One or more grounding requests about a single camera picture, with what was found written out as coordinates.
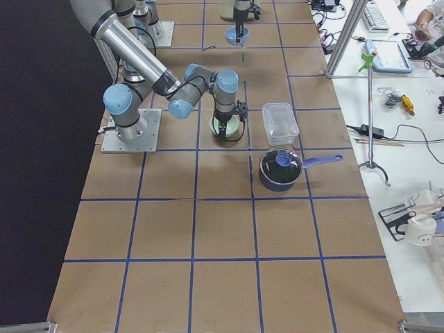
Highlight yellow screwdriver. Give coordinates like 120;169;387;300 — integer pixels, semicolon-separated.
400;94;415;117

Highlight blue teach pendant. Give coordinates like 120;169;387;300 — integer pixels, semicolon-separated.
364;40;413;74

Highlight white keyboard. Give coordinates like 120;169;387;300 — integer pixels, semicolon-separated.
363;1;389;33

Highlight wooden chopsticks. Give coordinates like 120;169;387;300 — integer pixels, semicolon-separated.
354;138;405;147

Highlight clear plastic container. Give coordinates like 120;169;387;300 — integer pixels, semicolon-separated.
262;102;300;146

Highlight black power adapter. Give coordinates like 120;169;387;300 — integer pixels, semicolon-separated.
359;124;384;139

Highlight metal stand with green clamp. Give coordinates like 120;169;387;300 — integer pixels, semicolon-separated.
358;51;391;187

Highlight blue pot with glass lid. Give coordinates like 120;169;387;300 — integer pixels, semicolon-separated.
258;148;343;191

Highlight aluminium frame post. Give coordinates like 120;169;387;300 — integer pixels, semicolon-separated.
325;0;366;78

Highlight green bowl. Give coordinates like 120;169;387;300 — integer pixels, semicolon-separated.
210;117;239;138

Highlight blue bowl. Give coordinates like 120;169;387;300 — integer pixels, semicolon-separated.
224;26;250;45

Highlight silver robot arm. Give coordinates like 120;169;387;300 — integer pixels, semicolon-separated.
128;1;261;52
70;1;248;153

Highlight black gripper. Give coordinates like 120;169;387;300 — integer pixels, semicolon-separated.
214;100;248;137
233;0;261;44

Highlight white smiley cup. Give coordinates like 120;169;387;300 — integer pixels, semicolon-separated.
405;214;436;246

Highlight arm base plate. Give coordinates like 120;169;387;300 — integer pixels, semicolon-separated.
136;21;175;49
101;108;162;153

